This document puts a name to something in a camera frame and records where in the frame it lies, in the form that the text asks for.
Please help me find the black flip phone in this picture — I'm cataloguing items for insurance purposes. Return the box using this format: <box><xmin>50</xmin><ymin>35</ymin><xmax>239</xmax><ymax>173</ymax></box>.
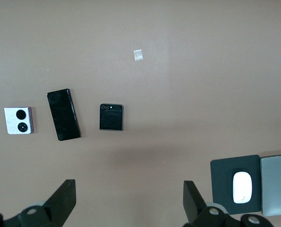
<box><xmin>99</xmin><ymin>103</ymin><xmax>124</xmax><ymax>131</ymax></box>

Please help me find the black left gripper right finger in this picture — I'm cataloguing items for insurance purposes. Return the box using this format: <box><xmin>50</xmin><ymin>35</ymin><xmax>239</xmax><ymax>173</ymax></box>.
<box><xmin>183</xmin><ymin>180</ymin><xmax>207</xmax><ymax>225</ymax></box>

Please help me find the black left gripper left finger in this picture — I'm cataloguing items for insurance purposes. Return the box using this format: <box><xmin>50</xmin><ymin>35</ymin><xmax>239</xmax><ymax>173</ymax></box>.
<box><xmin>43</xmin><ymin>179</ymin><xmax>77</xmax><ymax>227</ymax></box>

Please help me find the white flip phone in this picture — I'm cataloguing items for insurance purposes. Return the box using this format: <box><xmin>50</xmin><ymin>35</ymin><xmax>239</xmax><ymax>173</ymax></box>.
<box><xmin>4</xmin><ymin>106</ymin><xmax>34</xmax><ymax>135</ymax></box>

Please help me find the black slab smartphone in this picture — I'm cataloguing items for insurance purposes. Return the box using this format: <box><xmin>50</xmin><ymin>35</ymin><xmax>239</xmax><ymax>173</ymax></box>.
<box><xmin>46</xmin><ymin>88</ymin><xmax>82</xmax><ymax>141</ymax></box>

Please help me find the white computer mouse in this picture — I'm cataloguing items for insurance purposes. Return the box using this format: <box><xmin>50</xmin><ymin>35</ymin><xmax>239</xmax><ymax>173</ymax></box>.
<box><xmin>232</xmin><ymin>172</ymin><xmax>253</xmax><ymax>204</ymax></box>

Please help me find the black mouse pad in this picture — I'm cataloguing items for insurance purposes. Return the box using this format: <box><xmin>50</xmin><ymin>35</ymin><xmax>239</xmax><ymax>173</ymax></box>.
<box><xmin>210</xmin><ymin>154</ymin><xmax>264</xmax><ymax>216</ymax></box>

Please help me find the silver closed laptop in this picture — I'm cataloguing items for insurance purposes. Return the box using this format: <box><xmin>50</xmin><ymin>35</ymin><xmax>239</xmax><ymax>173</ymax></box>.
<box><xmin>259</xmin><ymin>153</ymin><xmax>281</xmax><ymax>217</ymax></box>

